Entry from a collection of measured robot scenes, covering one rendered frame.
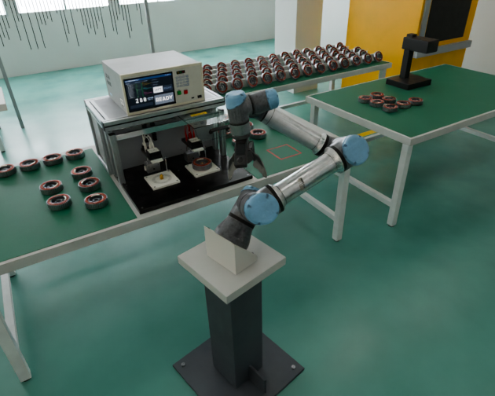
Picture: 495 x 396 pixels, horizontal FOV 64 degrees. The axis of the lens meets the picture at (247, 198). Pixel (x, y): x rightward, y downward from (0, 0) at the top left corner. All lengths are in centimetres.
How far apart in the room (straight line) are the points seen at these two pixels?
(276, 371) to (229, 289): 77
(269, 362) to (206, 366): 33
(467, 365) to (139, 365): 168
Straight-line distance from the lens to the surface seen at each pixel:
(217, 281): 155
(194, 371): 221
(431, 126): 307
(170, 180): 217
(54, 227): 205
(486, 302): 283
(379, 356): 234
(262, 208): 141
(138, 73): 212
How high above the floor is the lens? 182
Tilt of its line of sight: 32 degrees down
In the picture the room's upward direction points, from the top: 2 degrees counter-clockwise
